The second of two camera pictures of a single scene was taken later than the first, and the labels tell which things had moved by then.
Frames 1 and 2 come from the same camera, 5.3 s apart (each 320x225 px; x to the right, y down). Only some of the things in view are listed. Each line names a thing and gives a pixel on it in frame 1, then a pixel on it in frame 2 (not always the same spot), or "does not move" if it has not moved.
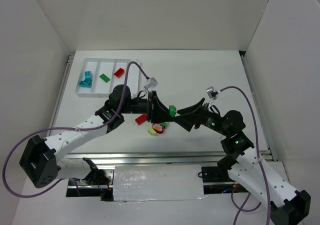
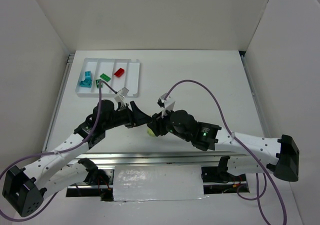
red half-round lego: [119, 72] does not move
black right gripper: [198, 116] -> [158, 124]
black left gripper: [152, 107] -> [130, 115]
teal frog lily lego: [88, 75] does not move
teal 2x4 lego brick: [86, 84] does not move
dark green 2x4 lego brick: [105, 78] does not move
